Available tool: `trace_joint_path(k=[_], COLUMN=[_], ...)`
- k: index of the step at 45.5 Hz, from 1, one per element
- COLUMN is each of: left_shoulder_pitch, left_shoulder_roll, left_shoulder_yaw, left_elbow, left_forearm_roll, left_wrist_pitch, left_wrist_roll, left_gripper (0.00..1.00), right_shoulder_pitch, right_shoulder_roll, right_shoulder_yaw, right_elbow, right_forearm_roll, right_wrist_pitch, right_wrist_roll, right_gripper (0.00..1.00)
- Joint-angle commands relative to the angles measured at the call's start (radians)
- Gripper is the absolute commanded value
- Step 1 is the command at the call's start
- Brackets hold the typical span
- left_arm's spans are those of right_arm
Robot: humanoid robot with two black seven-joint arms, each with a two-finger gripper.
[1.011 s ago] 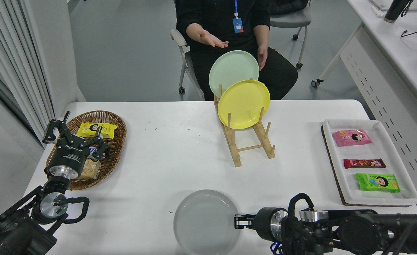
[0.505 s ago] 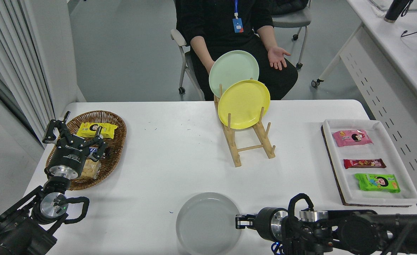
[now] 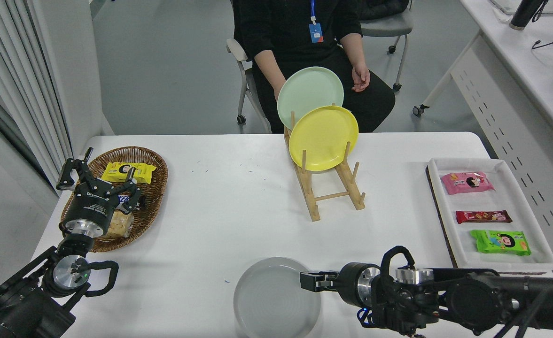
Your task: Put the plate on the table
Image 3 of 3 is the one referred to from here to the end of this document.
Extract black jacket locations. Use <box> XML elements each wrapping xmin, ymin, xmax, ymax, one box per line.
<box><xmin>358</xmin><ymin>0</ymin><xmax>409</xmax><ymax>20</ymax></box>

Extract white blue snack bar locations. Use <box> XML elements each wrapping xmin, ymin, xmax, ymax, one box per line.
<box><xmin>117</xmin><ymin>193</ymin><xmax>148</xmax><ymax>215</ymax></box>

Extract white perforated desk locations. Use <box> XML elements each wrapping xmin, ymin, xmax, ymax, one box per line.
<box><xmin>413</xmin><ymin>0</ymin><xmax>553</xmax><ymax>277</ymax></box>

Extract green snack packet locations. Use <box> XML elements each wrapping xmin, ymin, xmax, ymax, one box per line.
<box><xmin>470</xmin><ymin>229</ymin><xmax>531</xmax><ymax>256</ymax></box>

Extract black flask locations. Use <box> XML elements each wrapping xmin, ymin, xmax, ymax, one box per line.
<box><xmin>509</xmin><ymin>0</ymin><xmax>547</xmax><ymax>31</ymax></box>

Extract white vertical blinds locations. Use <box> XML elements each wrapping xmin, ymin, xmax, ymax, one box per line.
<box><xmin>0</xmin><ymin>0</ymin><xmax>73</xmax><ymax>191</ymax></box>

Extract wooden plate rack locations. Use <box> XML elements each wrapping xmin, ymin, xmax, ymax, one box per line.
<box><xmin>283</xmin><ymin>103</ymin><xmax>366</xmax><ymax>222</ymax></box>

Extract white rectangular tray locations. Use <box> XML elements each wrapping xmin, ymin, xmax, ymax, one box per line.
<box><xmin>426</xmin><ymin>157</ymin><xmax>553</xmax><ymax>275</ymax></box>

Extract red snack bar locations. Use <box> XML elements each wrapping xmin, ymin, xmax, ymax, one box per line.
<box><xmin>455</xmin><ymin>210</ymin><xmax>513</xmax><ymax>224</ymax></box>

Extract person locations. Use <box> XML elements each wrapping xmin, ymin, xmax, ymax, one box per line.
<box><xmin>232</xmin><ymin>0</ymin><xmax>396</xmax><ymax>134</ymax></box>

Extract yellow plate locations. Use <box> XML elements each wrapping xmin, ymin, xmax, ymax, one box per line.
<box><xmin>288</xmin><ymin>105</ymin><xmax>359</xmax><ymax>171</ymax></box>

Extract yellow snack packet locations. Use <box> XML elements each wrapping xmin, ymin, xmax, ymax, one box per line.
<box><xmin>101</xmin><ymin>162</ymin><xmax>157</xmax><ymax>184</ymax></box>

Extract pale green plate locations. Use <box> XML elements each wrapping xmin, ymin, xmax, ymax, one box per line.
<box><xmin>277</xmin><ymin>66</ymin><xmax>344</xmax><ymax>130</ymax></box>

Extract person's left hand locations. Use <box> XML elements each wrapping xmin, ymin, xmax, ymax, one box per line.
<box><xmin>351</xmin><ymin>63</ymin><xmax>371</xmax><ymax>92</ymax></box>

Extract white office chair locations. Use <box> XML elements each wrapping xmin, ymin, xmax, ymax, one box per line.
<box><xmin>226</xmin><ymin>38</ymin><xmax>273</xmax><ymax>134</ymax></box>

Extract pink snack packet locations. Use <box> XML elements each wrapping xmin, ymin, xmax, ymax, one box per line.
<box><xmin>440</xmin><ymin>171</ymin><xmax>496</xmax><ymax>195</ymax></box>

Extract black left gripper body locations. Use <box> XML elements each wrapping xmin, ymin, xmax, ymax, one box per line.
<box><xmin>63</xmin><ymin>184</ymin><xmax>119</xmax><ymax>225</ymax></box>

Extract grey office chair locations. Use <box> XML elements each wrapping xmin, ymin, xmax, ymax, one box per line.
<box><xmin>360</xmin><ymin>9</ymin><xmax>413</xmax><ymax>92</ymax></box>

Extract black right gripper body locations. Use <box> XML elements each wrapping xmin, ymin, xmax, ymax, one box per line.
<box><xmin>336</xmin><ymin>262</ymin><xmax>365</xmax><ymax>306</ymax></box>

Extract clear cracker packet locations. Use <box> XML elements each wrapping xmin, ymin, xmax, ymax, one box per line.
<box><xmin>105</xmin><ymin>210</ymin><xmax>134</xmax><ymax>239</ymax></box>

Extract grey plate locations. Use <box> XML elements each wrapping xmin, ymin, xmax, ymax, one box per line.
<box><xmin>233</xmin><ymin>256</ymin><xmax>322</xmax><ymax>338</ymax></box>

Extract brown wicker basket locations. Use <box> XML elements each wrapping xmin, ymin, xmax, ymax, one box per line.
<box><xmin>60</xmin><ymin>146</ymin><xmax>168</xmax><ymax>253</ymax></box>

